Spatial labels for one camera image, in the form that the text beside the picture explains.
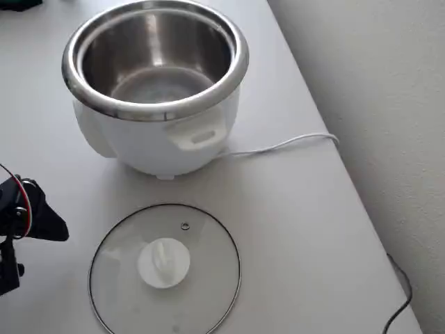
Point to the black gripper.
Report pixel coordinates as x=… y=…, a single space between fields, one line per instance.
x=44 y=216

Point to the glass lid with white knob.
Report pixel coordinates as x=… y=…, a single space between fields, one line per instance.
x=165 y=264

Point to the stainless steel inner pot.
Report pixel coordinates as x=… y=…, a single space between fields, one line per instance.
x=156 y=52

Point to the dark green object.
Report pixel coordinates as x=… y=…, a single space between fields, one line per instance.
x=21 y=4

